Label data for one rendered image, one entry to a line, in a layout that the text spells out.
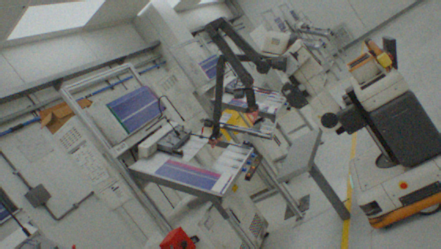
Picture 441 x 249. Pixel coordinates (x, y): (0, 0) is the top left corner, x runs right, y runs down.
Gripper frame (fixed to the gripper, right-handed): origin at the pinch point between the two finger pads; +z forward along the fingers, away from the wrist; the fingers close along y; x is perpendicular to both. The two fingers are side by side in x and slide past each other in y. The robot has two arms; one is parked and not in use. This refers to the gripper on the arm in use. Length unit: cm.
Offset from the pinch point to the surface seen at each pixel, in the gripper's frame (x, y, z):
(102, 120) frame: -68, 49, -24
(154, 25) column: -225, -274, -28
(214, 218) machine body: 20, 42, 36
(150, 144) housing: -38, 35, -6
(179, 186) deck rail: 0, 60, 2
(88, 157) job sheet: -74, 60, 2
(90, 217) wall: -129, 9, 119
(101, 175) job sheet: -65, 60, 14
